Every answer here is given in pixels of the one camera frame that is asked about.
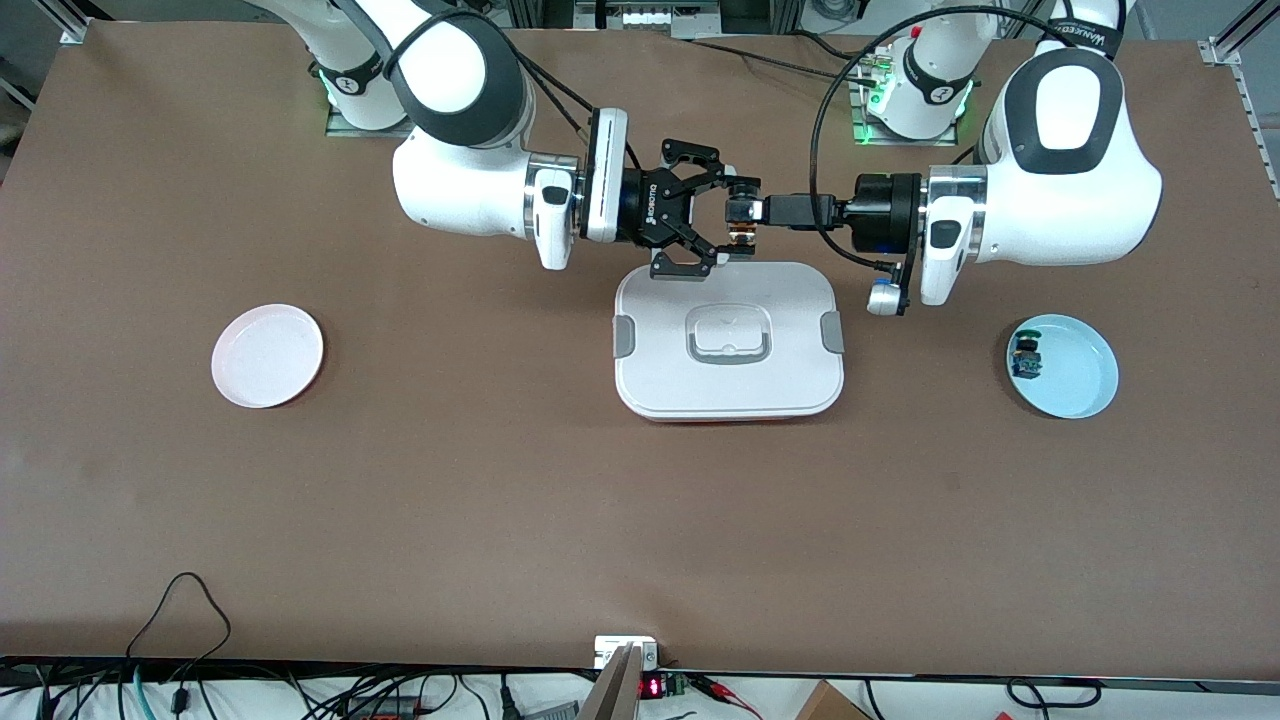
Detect orange push-button switch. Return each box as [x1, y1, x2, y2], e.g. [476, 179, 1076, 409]
[721, 179, 764, 259]

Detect white lunch box grey clips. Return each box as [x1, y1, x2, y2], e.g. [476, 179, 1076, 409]
[612, 262, 846, 424]

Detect white power strip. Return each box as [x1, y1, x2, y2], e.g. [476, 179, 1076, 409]
[574, 0, 723, 39]

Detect light blue round plate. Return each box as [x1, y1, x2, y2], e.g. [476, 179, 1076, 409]
[1006, 314, 1120, 420]

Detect pink round plate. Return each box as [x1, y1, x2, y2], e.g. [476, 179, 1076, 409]
[211, 304, 326, 410]

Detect red and black clip leads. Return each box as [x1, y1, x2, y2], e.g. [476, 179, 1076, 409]
[690, 674, 763, 720]

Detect brown cardboard box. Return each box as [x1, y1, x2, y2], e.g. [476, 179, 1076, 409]
[794, 680, 873, 720]

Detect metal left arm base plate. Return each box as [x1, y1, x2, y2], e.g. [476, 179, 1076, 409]
[850, 54, 976, 149]

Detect black cable across table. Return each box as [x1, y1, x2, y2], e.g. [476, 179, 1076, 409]
[688, 38, 866, 81]

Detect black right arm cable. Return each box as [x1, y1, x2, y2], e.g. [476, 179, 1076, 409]
[384, 0, 643, 173]

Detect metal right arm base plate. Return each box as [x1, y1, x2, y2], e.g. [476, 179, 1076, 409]
[324, 44, 421, 139]

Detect aluminium frame profile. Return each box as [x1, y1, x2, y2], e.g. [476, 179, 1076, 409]
[1198, 0, 1280, 201]

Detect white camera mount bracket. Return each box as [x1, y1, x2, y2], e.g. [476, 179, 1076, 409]
[593, 635, 660, 670]

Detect grey slanted metal post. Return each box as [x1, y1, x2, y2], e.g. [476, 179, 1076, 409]
[577, 644, 644, 720]

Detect black coiled floor cable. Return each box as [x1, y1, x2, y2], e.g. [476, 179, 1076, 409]
[1006, 677, 1103, 710]

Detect thin black looped cable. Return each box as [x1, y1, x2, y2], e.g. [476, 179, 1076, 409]
[124, 571, 234, 663]

